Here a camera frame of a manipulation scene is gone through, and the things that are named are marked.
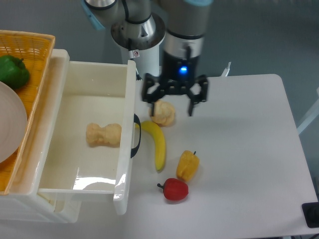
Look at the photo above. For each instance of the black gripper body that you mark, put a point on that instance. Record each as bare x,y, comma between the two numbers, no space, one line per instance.
177,78

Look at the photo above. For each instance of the square tan bread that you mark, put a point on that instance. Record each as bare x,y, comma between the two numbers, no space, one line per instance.
110,135

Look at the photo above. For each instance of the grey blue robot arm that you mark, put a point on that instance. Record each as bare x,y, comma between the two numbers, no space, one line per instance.
185,27

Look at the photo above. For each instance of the round tan bread roll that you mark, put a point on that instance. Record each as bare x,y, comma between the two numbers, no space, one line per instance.
164,113

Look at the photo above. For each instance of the upper white drawer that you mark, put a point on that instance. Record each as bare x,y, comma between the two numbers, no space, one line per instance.
93,93

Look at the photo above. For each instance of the white drawer cabinet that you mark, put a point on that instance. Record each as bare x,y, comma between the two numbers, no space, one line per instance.
24,203

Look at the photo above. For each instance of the yellow banana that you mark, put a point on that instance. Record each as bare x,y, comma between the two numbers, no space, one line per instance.
153,143

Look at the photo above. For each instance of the yellow bell pepper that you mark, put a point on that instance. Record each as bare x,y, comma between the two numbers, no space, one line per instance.
187,165

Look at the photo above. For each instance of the red bell pepper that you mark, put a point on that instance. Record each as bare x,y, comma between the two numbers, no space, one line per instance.
174,189

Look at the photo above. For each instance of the orange plastic basket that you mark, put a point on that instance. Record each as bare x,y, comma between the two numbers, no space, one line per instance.
36,50

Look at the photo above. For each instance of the beige round plate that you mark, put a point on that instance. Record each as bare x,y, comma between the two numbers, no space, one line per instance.
13,121

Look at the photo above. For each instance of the green bell pepper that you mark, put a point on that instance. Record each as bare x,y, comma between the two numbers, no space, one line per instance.
13,72

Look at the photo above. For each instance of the black device at edge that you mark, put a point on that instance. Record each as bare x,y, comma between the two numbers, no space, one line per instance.
311,214

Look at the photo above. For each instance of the black drawer handle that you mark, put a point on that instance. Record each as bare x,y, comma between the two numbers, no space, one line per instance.
137,139

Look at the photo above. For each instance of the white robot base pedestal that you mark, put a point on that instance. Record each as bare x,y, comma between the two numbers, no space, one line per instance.
141,43

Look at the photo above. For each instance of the white table frame bracket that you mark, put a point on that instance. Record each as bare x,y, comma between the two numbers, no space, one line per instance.
311,114

